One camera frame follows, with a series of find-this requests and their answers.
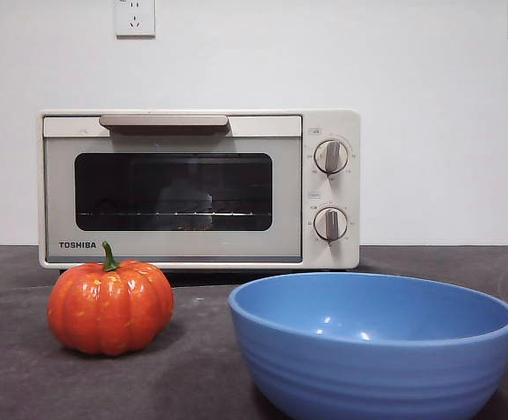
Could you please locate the blue ribbed bowl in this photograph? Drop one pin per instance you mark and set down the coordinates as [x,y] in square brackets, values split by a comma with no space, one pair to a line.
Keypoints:
[368,376]

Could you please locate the orange pumpkin with green stem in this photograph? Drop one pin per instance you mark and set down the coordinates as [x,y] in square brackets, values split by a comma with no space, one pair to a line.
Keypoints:
[109,310]

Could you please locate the white wall socket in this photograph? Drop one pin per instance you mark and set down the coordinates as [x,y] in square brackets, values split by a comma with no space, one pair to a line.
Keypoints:
[135,19]

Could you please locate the white oven knob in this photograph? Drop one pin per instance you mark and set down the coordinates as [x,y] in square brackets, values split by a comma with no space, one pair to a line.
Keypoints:
[331,157]
[331,224]

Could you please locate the white Toshiba toaster oven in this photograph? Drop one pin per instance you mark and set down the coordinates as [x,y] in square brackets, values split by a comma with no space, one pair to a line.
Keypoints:
[324,122]

